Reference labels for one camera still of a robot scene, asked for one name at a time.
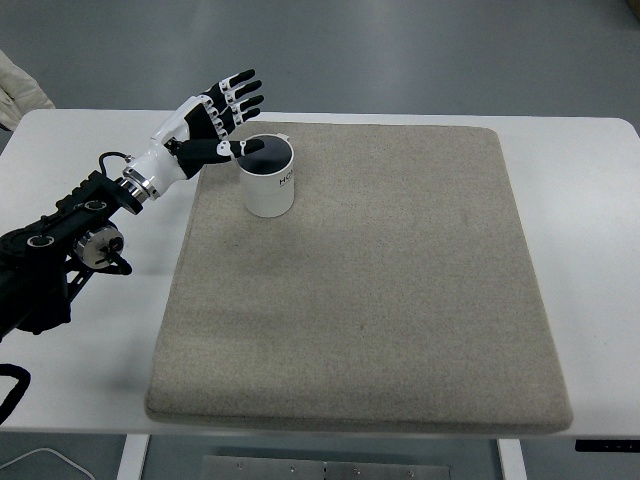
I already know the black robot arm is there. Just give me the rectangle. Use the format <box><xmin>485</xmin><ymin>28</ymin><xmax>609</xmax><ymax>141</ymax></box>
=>
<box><xmin>1</xmin><ymin>69</ymin><xmax>264</xmax><ymax>335</ymax></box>

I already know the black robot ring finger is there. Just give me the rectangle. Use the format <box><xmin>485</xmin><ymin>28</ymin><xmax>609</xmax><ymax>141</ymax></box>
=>
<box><xmin>207</xmin><ymin>80</ymin><xmax>262</xmax><ymax>108</ymax></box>

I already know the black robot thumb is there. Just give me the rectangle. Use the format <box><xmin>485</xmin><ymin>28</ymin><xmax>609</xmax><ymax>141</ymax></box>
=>
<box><xmin>172</xmin><ymin>139</ymin><xmax>264</xmax><ymax>178</ymax></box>

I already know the white floor cable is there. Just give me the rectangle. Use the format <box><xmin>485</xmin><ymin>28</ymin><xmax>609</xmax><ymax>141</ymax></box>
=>
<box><xmin>0</xmin><ymin>447</ymin><xmax>94</xmax><ymax>480</ymax></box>

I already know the white cup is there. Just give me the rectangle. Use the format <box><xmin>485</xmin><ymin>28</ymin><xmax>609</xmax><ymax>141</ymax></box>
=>
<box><xmin>237</xmin><ymin>133</ymin><xmax>295</xmax><ymax>218</ymax></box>

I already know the white table leg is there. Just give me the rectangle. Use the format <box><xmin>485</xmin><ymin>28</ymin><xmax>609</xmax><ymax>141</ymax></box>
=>
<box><xmin>497</xmin><ymin>439</ymin><xmax>528</xmax><ymax>480</ymax></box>
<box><xmin>116</xmin><ymin>434</ymin><xmax>150</xmax><ymax>480</ymax></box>

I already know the left white table leg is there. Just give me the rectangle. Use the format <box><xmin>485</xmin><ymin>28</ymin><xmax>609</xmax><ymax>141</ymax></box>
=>
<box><xmin>116</xmin><ymin>434</ymin><xmax>150</xmax><ymax>480</ymax></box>

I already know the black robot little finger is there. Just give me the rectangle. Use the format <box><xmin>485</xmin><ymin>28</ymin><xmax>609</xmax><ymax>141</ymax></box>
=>
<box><xmin>204</xmin><ymin>69</ymin><xmax>256</xmax><ymax>98</ymax></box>

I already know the beige fabric mat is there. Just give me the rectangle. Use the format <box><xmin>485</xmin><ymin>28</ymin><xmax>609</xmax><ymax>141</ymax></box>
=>
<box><xmin>145</xmin><ymin>123</ymin><xmax>573</xmax><ymax>435</ymax></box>

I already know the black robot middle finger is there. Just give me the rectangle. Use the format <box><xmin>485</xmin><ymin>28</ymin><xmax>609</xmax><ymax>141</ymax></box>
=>
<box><xmin>213</xmin><ymin>95</ymin><xmax>264</xmax><ymax>116</ymax></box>

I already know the black desk control panel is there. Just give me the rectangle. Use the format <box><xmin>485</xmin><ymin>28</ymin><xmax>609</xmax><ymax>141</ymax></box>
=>
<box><xmin>575</xmin><ymin>439</ymin><xmax>640</xmax><ymax>453</ymax></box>

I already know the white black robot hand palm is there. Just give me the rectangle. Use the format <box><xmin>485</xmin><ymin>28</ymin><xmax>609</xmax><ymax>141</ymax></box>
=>
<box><xmin>121</xmin><ymin>93</ymin><xmax>220</xmax><ymax>200</ymax></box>

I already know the cream fabric object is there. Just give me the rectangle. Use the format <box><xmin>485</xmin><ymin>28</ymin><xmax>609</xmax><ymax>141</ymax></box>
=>
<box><xmin>0</xmin><ymin>52</ymin><xmax>55</xmax><ymax>132</ymax></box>

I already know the black sleeved arm cable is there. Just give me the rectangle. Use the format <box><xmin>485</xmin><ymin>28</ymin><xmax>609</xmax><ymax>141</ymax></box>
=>
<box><xmin>0</xmin><ymin>363</ymin><xmax>32</xmax><ymax>426</ymax></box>

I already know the right white table leg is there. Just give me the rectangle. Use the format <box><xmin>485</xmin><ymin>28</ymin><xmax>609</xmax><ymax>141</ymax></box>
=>
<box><xmin>497</xmin><ymin>439</ymin><xmax>528</xmax><ymax>480</ymax></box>

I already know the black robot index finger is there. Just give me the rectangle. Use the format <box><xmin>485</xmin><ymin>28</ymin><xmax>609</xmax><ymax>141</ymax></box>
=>
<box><xmin>212</xmin><ymin>107</ymin><xmax>260</xmax><ymax>138</ymax></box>

